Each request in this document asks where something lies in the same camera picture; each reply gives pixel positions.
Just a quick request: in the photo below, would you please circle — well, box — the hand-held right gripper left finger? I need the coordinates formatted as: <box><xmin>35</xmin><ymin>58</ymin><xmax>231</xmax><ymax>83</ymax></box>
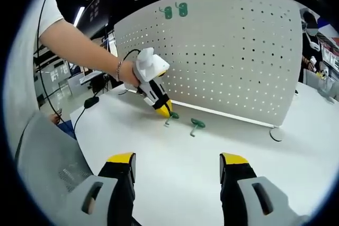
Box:
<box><xmin>65</xmin><ymin>152</ymin><xmax>137</xmax><ymax>226</ymax></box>

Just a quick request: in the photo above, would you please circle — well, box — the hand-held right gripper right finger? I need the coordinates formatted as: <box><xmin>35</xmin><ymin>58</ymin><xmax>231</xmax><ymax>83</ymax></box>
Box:
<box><xmin>219</xmin><ymin>152</ymin><xmax>293</xmax><ymax>226</ymax></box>

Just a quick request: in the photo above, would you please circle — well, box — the white perforated mounting plate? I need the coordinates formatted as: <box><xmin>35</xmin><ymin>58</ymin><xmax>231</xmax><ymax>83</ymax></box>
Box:
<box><xmin>113</xmin><ymin>0</ymin><xmax>304</xmax><ymax>142</ymax></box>

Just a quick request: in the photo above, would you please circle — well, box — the person's left hand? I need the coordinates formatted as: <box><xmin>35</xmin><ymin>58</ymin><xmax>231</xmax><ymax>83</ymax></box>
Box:
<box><xmin>122</xmin><ymin>60</ymin><xmax>140</xmax><ymax>89</ymax></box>

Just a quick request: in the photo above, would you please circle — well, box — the large black monitor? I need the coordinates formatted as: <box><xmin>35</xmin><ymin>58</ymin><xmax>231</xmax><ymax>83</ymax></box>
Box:
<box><xmin>84</xmin><ymin>0</ymin><xmax>112</xmax><ymax>38</ymax></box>

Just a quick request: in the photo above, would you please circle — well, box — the ceiling light strip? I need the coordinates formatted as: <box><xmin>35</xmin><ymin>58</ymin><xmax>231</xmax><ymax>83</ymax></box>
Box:
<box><xmin>73</xmin><ymin>6</ymin><xmax>85</xmax><ymax>27</ymax></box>

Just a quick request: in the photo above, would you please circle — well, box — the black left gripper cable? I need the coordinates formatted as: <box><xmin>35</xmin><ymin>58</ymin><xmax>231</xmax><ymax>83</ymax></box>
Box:
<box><xmin>74</xmin><ymin>48</ymin><xmax>141</xmax><ymax>141</ymax></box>

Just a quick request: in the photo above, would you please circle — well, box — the silver chain bracelet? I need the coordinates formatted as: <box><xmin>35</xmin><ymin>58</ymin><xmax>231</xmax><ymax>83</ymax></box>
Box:
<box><xmin>115</xmin><ymin>60</ymin><xmax>124</xmax><ymax>83</ymax></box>

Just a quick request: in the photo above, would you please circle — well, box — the black oval cable box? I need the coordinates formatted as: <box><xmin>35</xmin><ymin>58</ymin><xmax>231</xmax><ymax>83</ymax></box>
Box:
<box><xmin>84</xmin><ymin>96</ymin><xmax>100</xmax><ymax>109</ymax></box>

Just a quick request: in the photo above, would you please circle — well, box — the black worn device cable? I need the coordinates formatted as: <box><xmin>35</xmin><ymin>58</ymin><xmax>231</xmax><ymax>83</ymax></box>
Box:
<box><xmin>37</xmin><ymin>0</ymin><xmax>64</xmax><ymax>122</ymax></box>

